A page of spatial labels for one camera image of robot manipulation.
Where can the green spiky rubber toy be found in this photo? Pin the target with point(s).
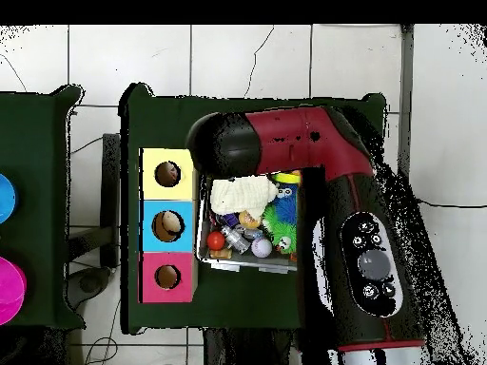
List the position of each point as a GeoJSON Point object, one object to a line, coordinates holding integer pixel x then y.
{"type": "Point", "coordinates": [281, 232]}

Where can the blue spiky rubber ball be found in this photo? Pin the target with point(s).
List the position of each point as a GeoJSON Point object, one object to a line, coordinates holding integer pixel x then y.
{"type": "Point", "coordinates": [287, 211]}

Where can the red orange ball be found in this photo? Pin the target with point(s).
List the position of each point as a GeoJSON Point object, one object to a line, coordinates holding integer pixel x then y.
{"type": "Point", "coordinates": [216, 240]}

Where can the blue plastic bowl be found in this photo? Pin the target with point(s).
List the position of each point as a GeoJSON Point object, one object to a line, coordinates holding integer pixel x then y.
{"type": "Point", "coordinates": [5, 199]}

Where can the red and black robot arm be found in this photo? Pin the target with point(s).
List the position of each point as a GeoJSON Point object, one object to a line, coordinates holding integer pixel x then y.
{"type": "Point", "coordinates": [304, 140]}

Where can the grey metal pole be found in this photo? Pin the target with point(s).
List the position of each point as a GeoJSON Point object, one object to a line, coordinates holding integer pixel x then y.
{"type": "Point", "coordinates": [405, 95]}

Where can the white baseball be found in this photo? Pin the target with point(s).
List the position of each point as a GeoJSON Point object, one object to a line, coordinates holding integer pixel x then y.
{"type": "Point", "coordinates": [261, 247]}

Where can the magenta plastic bowl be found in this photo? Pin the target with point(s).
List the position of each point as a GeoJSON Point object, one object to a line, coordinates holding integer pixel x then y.
{"type": "Point", "coordinates": [9, 291]}

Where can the cream muslin cloth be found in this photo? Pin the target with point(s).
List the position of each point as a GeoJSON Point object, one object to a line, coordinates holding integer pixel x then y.
{"type": "Point", "coordinates": [243, 194]}

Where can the silver mesh bin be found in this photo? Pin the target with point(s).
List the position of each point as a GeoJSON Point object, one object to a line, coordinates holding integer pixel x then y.
{"type": "Point", "coordinates": [243, 264]}

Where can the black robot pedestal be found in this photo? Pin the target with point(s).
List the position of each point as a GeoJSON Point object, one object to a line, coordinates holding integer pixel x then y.
{"type": "Point", "coordinates": [247, 348]}

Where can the wooden box with three holes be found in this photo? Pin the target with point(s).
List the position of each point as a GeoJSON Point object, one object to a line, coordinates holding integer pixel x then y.
{"type": "Point", "coordinates": [167, 205]}

